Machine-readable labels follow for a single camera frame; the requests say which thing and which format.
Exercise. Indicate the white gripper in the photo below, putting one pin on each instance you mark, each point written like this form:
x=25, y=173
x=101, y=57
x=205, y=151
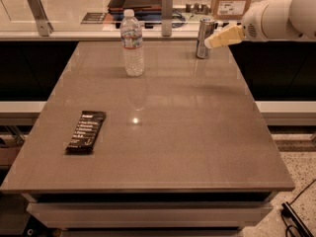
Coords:
x=253, y=24

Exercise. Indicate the silver blue redbull can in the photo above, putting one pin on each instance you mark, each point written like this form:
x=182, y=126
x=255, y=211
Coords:
x=206, y=29

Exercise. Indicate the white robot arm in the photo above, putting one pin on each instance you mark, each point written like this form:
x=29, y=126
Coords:
x=270, y=20

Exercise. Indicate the black rxbar chocolate wrapper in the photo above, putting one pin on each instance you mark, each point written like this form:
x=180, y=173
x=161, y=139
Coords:
x=86, y=132

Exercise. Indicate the brown cardboard box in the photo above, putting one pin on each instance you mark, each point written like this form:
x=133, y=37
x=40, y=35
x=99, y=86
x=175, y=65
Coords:
x=229, y=9

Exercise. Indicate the clear plastic water bottle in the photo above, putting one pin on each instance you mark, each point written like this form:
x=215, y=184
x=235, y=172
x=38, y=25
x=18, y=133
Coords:
x=132, y=43

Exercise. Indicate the black label plate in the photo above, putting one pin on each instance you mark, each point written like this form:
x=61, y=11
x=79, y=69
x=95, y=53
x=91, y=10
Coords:
x=94, y=18

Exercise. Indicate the middle metal glass bracket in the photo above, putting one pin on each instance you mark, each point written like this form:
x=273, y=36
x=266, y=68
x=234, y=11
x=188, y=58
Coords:
x=166, y=18

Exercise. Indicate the metal glass bracket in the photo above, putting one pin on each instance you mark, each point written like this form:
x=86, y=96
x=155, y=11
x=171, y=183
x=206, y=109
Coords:
x=166, y=18
x=43, y=24

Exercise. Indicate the left metal glass bracket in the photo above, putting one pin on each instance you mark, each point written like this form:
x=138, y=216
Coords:
x=43, y=24

